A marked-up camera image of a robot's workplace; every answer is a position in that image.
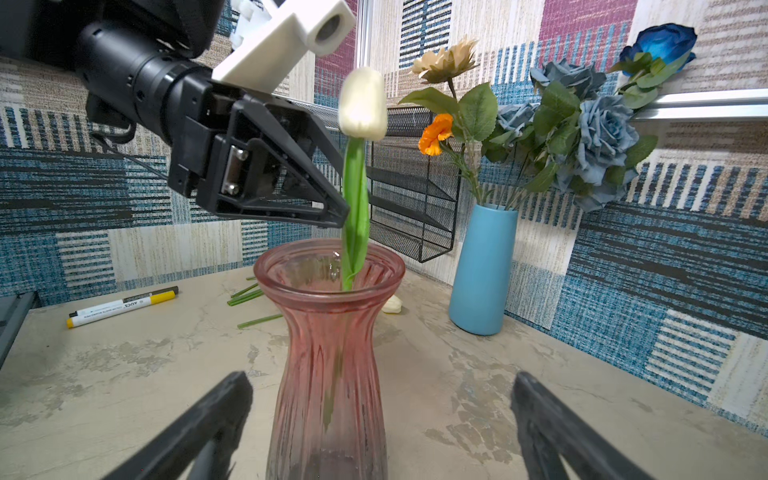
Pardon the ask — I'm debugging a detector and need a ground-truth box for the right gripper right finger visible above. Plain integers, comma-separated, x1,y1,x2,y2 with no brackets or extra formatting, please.
511,371,650,479

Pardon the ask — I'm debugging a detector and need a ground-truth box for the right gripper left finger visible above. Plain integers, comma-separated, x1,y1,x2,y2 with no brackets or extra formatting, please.
106,371,253,479

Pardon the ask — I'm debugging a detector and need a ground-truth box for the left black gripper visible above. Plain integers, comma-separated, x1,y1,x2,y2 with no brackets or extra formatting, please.
166,65,350,227

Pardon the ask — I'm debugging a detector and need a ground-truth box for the white tulip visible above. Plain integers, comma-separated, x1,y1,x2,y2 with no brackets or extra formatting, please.
338,66,388,292
382,295,402,314

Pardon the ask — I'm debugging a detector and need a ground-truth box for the red ribbed glass vase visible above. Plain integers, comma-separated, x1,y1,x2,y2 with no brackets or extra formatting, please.
254,238,406,479

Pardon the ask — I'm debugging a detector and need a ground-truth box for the teal ceramic vase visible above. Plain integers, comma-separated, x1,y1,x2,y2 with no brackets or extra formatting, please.
449,205,518,336

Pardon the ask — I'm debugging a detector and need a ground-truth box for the tulip bunch with green leaves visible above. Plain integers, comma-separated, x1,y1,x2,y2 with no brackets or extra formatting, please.
226,275,283,331

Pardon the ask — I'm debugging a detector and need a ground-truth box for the orange marigold flower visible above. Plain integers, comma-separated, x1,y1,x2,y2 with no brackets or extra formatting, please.
418,113,454,157

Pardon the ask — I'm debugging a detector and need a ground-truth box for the cream sunflower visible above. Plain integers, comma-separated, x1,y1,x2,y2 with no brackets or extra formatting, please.
400,37,499,205

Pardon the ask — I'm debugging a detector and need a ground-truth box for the pale blue rose bouquet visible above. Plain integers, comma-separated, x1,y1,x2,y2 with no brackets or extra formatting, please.
483,53,666,212

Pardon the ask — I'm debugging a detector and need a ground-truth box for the bright blue rose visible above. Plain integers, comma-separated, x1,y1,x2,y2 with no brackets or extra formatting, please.
610,23,698,110

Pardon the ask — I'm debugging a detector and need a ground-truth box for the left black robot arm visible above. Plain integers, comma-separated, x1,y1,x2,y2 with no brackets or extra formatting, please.
1,1,356,228

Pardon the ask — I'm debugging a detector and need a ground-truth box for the yellow marker pen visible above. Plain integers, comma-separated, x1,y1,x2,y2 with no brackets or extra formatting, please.
66,286,179,329

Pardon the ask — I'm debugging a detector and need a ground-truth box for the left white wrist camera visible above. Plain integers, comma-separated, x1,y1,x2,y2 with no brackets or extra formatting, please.
212,0,356,93

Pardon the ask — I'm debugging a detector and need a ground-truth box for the black wire shelf rack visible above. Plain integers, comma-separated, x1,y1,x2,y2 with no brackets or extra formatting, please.
367,106,461,263

